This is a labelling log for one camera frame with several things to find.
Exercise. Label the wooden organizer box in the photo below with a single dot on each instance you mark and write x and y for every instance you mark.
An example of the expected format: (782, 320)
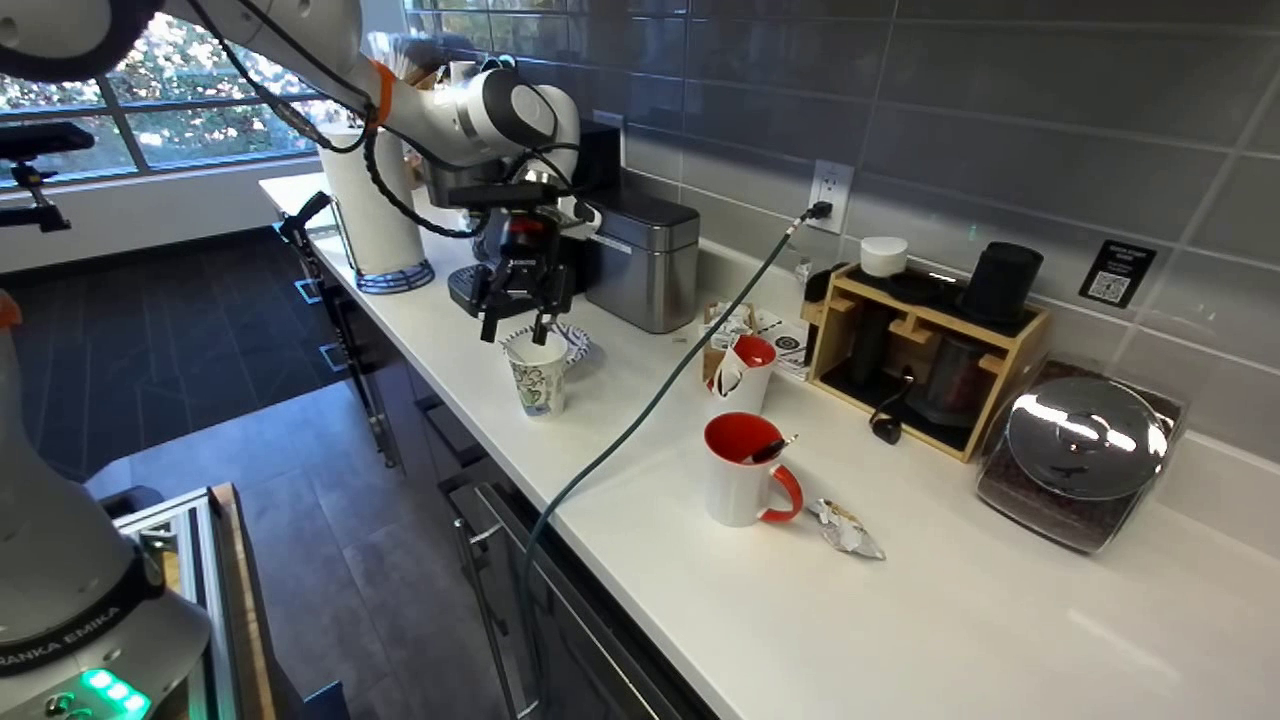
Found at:
(920, 362)

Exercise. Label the white wall outlet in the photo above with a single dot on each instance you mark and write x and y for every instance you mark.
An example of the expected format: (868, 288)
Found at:
(829, 193)

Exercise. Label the patterned paper cup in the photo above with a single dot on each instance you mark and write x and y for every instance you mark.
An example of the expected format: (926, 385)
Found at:
(539, 382)

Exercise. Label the paper towel holder base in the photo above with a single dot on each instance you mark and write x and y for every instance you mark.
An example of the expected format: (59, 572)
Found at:
(396, 283)

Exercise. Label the small white red mug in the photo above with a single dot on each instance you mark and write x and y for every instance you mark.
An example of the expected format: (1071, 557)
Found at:
(746, 374)

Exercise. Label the black scoop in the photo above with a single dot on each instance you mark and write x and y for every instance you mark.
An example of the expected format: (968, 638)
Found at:
(885, 424)

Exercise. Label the dark counter cabinet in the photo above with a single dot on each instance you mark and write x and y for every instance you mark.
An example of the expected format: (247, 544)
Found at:
(441, 535)

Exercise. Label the black camera tripod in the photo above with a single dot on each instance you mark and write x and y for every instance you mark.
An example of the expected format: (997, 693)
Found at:
(33, 166)

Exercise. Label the small white cup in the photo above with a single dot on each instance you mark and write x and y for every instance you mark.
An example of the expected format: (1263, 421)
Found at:
(881, 256)

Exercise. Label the black QR code sign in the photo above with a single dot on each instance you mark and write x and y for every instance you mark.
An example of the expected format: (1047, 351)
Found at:
(1117, 275)

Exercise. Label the stainless steel canister box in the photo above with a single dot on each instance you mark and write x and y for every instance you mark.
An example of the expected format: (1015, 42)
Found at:
(646, 275)

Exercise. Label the black cylinder container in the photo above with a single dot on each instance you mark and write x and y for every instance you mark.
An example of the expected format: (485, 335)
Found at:
(1001, 284)

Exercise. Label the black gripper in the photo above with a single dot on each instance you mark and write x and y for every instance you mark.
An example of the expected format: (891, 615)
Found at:
(532, 245)

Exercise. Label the crumpled clear wrapper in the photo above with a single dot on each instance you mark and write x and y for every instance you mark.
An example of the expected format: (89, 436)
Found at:
(842, 527)

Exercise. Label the large white red mug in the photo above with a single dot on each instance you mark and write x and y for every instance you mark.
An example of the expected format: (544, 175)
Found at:
(741, 472)

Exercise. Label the white paper towel roll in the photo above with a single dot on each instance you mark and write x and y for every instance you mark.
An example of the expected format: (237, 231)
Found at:
(381, 227)

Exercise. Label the black coffee machine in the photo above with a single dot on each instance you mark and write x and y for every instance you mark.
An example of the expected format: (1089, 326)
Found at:
(601, 162)

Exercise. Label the aluminium frame cart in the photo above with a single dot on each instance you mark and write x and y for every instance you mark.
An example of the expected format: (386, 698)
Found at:
(200, 586)

